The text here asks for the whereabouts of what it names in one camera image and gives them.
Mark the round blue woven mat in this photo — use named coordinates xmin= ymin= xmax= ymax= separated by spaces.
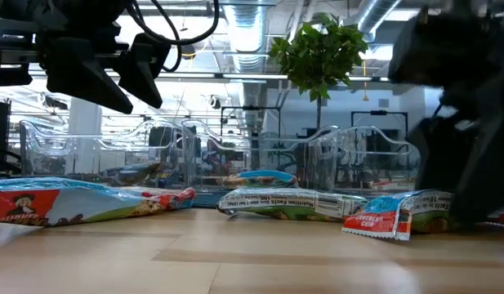
xmin=192 ymin=191 xmax=221 ymax=209

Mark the clear plastic bin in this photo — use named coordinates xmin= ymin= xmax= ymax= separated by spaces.
xmin=336 ymin=125 xmax=425 ymax=194
xmin=19 ymin=118 xmax=188 ymax=188
xmin=181 ymin=118 xmax=341 ymax=194

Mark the silver slanted ceiling duct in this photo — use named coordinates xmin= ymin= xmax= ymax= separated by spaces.
xmin=343 ymin=0 xmax=404 ymax=34

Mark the black metal frame stand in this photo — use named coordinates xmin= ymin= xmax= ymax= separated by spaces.
xmin=350 ymin=109 xmax=410 ymax=142

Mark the green leafy potted tree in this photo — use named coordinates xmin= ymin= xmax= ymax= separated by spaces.
xmin=268 ymin=11 xmax=370 ymax=132

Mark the granola bar nutrition facts side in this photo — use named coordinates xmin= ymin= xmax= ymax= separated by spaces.
xmin=216 ymin=187 xmax=369 ymax=223

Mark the white building pillar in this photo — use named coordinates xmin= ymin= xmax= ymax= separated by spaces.
xmin=67 ymin=97 xmax=104 ymax=175

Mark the long ceiling light bar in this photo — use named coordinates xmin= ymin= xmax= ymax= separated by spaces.
xmin=29 ymin=71 xmax=394 ymax=82

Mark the dark blue granola bar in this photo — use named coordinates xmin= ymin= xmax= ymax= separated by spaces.
xmin=155 ymin=171 xmax=184 ymax=189

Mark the silver corrugated ceiling duct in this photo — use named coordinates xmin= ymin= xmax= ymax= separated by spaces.
xmin=222 ymin=0 xmax=274 ymax=75

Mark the chocolate chip granola bar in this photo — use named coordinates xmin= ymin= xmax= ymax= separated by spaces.
xmin=341 ymin=189 xmax=457 ymax=242

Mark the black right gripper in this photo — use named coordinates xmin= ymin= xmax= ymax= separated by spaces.
xmin=387 ymin=9 xmax=504 ymax=194

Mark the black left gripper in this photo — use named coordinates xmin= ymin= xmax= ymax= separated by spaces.
xmin=0 ymin=17 xmax=135 ymax=115

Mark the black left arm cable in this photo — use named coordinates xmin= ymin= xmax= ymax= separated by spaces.
xmin=127 ymin=0 xmax=221 ymax=74

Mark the granola bar with Quaker logo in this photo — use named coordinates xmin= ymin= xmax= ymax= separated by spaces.
xmin=0 ymin=176 xmax=172 ymax=228

